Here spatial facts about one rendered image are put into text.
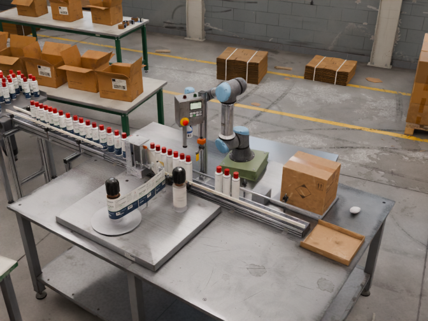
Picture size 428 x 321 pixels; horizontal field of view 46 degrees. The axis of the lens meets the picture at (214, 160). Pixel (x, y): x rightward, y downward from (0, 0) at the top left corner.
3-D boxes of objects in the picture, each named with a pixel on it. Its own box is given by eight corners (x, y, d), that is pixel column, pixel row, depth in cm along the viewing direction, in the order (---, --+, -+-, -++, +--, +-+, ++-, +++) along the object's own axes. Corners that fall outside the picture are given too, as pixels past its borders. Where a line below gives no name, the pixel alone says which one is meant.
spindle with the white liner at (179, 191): (170, 209, 324) (168, 169, 309) (178, 202, 330) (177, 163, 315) (181, 214, 320) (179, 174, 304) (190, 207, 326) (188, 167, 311)
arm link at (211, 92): (251, 71, 339) (211, 85, 380) (238, 76, 334) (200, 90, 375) (256, 88, 341) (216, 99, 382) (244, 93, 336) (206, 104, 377)
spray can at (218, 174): (213, 193, 339) (213, 167, 329) (217, 190, 343) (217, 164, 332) (220, 196, 337) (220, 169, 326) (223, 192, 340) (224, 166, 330)
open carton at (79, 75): (56, 92, 508) (50, 56, 489) (87, 74, 550) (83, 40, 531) (94, 99, 493) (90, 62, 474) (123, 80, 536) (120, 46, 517)
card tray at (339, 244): (299, 246, 302) (300, 241, 299) (318, 223, 320) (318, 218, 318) (348, 265, 287) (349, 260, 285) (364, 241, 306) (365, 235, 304)
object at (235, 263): (7, 208, 336) (6, 206, 335) (153, 123, 443) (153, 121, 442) (295, 360, 235) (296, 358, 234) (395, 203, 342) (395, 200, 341)
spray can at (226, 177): (220, 196, 337) (221, 170, 326) (225, 192, 340) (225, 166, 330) (227, 199, 334) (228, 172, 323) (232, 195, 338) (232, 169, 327)
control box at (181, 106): (174, 121, 340) (174, 95, 331) (199, 117, 346) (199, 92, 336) (179, 128, 332) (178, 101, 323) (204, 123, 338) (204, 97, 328)
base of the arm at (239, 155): (227, 157, 375) (227, 146, 370) (238, 148, 386) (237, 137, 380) (245, 162, 368) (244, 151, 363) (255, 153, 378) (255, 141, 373)
